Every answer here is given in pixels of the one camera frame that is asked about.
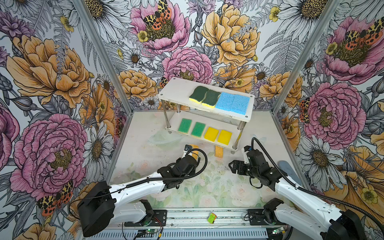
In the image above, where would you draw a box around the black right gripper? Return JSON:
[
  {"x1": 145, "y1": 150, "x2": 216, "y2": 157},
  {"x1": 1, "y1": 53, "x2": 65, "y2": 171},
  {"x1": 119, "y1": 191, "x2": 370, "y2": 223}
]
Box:
[{"x1": 228, "y1": 159, "x2": 260, "y2": 179}]

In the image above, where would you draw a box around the yellow sponge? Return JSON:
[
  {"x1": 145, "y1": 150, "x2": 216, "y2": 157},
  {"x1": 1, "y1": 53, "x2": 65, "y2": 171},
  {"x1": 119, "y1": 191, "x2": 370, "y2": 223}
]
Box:
[
  {"x1": 204, "y1": 127, "x2": 219, "y2": 142},
  {"x1": 218, "y1": 130, "x2": 232, "y2": 145}
]

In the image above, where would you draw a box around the green scrub sponge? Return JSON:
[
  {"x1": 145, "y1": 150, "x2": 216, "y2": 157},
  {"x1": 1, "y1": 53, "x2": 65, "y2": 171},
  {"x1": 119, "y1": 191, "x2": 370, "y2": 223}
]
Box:
[
  {"x1": 191, "y1": 122, "x2": 206, "y2": 138},
  {"x1": 178, "y1": 118, "x2": 192, "y2": 134}
]

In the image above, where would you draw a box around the blue cellulose sponge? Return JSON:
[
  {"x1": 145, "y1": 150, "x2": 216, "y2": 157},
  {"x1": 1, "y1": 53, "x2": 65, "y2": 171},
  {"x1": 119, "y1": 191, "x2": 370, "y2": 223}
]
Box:
[
  {"x1": 230, "y1": 95, "x2": 250, "y2": 115},
  {"x1": 215, "y1": 92, "x2": 235, "y2": 112}
]

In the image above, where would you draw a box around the dark green scouring sponge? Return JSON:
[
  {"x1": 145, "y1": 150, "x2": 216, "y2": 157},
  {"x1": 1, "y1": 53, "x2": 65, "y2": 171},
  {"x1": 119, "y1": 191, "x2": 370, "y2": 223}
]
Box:
[
  {"x1": 202, "y1": 90, "x2": 221, "y2": 108},
  {"x1": 189, "y1": 86, "x2": 209, "y2": 104}
]

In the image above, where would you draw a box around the orange cellulose sponge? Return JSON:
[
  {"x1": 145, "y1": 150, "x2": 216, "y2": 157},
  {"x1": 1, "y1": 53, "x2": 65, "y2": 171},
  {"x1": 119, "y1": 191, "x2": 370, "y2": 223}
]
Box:
[
  {"x1": 215, "y1": 146, "x2": 224, "y2": 158},
  {"x1": 190, "y1": 145, "x2": 200, "y2": 161}
]

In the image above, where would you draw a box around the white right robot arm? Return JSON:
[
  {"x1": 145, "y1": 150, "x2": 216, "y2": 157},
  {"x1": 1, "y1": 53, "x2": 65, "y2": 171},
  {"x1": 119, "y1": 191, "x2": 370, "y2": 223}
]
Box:
[{"x1": 229, "y1": 146, "x2": 367, "y2": 240}]

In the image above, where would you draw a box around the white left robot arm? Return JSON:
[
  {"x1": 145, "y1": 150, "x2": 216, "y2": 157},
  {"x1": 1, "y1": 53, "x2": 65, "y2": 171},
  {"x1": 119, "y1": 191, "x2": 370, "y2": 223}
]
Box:
[{"x1": 77, "y1": 153, "x2": 200, "y2": 237}]

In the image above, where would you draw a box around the white two-tier shelf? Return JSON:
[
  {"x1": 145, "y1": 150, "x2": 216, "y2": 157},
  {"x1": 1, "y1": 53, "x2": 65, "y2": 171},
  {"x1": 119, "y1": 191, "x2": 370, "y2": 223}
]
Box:
[{"x1": 159, "y1": 78, "x2": 255, "y2": 153}]

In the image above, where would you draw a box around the green orange small block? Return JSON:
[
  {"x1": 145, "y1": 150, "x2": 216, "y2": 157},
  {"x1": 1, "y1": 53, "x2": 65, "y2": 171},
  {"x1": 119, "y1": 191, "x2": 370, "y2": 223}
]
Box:
[{"x1": 207, "y1": 213, "x2": 217, "y2": 224}]

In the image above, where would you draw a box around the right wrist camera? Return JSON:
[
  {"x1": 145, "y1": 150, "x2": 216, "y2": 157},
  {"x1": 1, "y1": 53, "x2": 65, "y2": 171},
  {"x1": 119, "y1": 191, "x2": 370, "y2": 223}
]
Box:
[{"x1": 243, "y1": 146, "x2": 252, "y2": 164}]

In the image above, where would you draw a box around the aluminium front rail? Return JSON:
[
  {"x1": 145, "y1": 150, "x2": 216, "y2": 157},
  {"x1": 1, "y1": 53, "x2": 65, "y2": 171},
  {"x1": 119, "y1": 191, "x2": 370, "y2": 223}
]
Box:
[{"x1": 78, "y1": 207, "x2": 334, "y2": 230}]

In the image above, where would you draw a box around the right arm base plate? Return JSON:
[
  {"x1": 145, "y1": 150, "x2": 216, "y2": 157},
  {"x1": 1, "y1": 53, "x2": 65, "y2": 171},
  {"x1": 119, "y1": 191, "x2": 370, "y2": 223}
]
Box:
[{"x1": 245, "y1": 209, "x2": 285, "y2": 226}]

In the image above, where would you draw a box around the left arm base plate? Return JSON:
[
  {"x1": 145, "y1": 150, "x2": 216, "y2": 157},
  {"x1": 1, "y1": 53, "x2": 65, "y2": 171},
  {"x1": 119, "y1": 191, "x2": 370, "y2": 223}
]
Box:
[{"x1": 124, "y1": 210, "x2": 168, "y2": 227}]

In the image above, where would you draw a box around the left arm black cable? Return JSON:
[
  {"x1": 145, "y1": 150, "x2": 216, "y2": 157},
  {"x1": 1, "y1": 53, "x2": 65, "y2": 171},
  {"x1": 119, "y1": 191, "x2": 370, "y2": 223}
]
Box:
[{"x1": 68, "y1": 148, "x2": 209, "y2": 217}]

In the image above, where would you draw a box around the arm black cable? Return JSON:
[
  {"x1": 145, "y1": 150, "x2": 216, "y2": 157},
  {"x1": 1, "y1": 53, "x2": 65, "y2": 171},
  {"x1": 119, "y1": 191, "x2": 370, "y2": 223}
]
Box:
[
  {"x1": 251, "y1": 137, "x2": 384, "y2": 232},
  {"x1": 68, "y1": 148, "x2": 209, "y2": 217}
]

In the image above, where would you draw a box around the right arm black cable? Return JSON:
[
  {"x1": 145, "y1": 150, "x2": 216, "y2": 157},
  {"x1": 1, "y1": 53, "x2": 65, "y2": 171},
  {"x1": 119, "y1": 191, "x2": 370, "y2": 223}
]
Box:
[{"x1": 251, "y1": 137, "x2": 384, "y2": 232}]

